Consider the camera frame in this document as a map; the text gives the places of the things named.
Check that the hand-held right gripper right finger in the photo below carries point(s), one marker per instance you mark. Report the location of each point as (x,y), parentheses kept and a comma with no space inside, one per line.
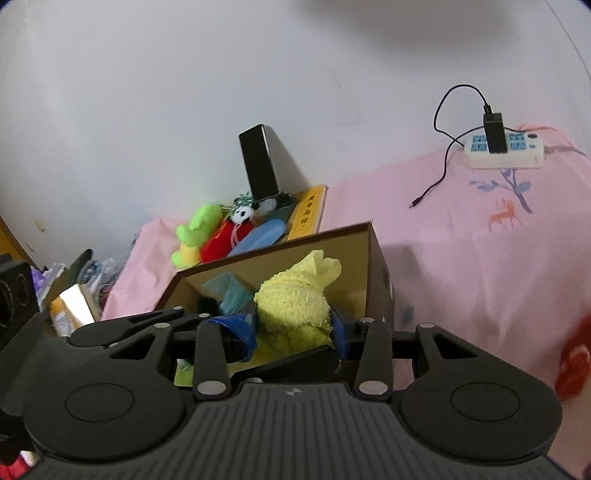
(339,339)

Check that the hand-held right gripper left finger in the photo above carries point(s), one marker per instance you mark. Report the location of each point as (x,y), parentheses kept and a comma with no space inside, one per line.
(240,330)

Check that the yellow fluffy towel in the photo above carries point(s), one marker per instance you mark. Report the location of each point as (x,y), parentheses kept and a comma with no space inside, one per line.
(291,300)

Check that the brown cardboard box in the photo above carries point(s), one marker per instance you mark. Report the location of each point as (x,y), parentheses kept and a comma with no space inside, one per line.
(376,267)

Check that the teal cloth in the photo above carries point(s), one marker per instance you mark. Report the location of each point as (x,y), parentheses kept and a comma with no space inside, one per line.
(231,290)

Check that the wooden furniture panel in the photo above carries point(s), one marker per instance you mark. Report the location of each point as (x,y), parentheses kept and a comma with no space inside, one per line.
(14,244)

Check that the shiny yellow packet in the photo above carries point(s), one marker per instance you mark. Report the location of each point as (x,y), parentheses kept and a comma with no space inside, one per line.
(74,309)

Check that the pile of clothes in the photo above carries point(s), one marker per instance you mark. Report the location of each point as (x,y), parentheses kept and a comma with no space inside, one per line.
(99,272)

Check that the red panda doll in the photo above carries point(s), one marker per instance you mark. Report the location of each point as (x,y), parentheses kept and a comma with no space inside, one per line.
(221,240)

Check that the blue plush toy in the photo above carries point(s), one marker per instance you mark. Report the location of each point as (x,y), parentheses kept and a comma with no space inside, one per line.
(263,233)

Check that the green plush toy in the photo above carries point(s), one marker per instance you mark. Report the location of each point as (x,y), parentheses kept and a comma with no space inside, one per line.
(198,226)

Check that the dark green book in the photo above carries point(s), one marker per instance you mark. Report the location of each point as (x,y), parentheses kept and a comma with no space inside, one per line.
(282,217)

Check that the black white plush toy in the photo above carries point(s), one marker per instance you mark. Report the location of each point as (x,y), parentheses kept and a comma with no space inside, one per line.
(272,202)

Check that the yellow book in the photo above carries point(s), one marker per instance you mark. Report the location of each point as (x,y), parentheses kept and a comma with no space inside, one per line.
(307,210)

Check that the pink printed bedsheet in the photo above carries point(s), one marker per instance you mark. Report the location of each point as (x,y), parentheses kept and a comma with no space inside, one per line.
(461,258)

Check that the black upright box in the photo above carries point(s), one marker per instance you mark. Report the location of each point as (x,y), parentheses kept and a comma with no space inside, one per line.
(258,161)

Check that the black charger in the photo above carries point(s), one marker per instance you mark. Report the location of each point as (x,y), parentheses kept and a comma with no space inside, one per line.
(495,134)

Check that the white power strip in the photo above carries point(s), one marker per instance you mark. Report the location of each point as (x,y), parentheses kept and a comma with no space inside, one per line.
(521,147)

